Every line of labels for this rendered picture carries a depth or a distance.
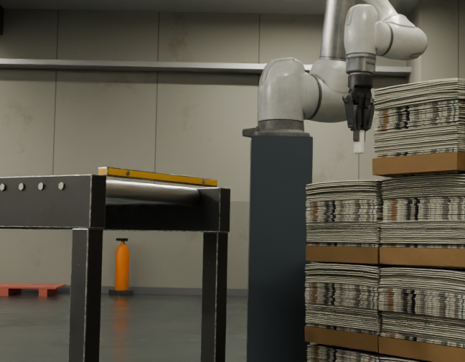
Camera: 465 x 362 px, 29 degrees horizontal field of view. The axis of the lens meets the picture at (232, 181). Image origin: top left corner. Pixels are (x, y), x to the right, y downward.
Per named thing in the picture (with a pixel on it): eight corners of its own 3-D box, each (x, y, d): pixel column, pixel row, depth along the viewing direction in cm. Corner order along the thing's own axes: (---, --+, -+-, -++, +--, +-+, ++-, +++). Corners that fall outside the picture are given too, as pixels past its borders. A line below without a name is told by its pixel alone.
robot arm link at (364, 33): (357, 50, 262) (392, 56, 268) (359, -2, 263) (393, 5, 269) (336, 56, 271) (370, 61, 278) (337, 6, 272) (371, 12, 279)
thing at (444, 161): (413, 178, 243) (413, 162, 243) (500, 173, 219) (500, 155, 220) (371, 174, 234) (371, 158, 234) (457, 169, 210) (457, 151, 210)
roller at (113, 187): (204, 202, 243) (200, 185, 244) (84, 193, 204) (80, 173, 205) (190, 208, 246) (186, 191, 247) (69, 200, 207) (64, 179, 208)
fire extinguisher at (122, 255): (134, 294, 1029) (135, 238, 1033) (131, 295, 1001) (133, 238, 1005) (110, 293, 1029) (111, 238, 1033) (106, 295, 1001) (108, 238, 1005)
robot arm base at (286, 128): (241, 141, 309) (242, 125, 310) (305, 142, 309) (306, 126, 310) (242, 135, 291) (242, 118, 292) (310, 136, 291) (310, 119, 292)
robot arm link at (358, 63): (382, 56, 268) (382, 75, 268) (361, 60, 276) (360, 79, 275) (360, 52, 263) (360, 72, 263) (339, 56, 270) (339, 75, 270)
